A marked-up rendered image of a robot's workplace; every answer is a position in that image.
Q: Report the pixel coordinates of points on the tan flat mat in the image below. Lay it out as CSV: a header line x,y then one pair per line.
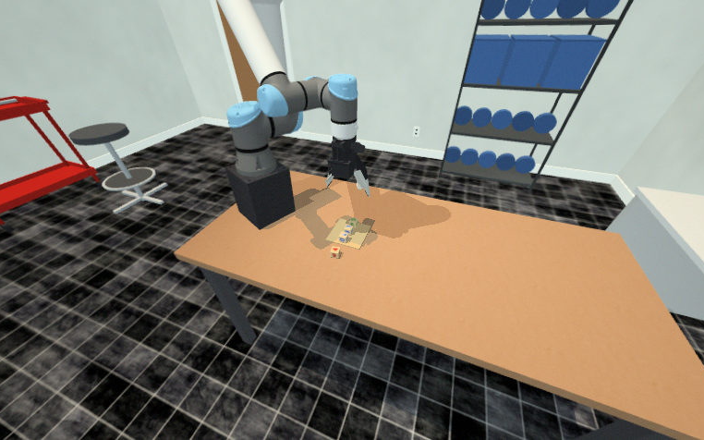
x,y
355,239

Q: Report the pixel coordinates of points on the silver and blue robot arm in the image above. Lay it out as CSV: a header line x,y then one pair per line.
x,y
260,36

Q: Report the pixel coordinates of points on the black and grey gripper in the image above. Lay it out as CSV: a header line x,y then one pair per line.
x,y
347,160

